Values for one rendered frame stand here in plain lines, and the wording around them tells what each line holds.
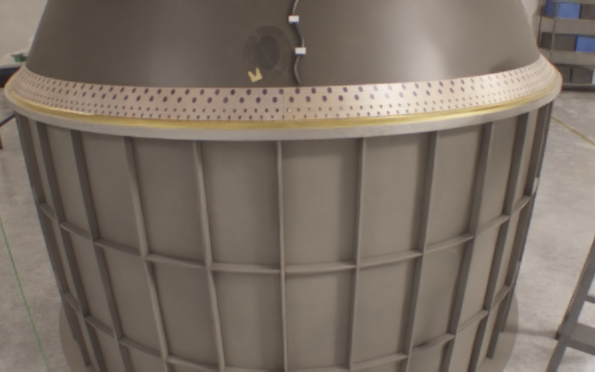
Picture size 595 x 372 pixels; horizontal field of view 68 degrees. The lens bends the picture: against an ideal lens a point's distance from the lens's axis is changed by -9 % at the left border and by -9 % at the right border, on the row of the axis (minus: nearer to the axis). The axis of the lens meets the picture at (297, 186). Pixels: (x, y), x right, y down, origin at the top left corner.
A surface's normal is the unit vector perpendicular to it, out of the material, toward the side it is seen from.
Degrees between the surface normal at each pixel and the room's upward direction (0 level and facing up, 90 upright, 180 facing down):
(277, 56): 62
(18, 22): 90
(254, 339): 90
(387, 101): 43
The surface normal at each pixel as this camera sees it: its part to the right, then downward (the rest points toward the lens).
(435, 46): 0.36, -0.10
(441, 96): 0.25, -0.40
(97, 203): -0.47, 0.36
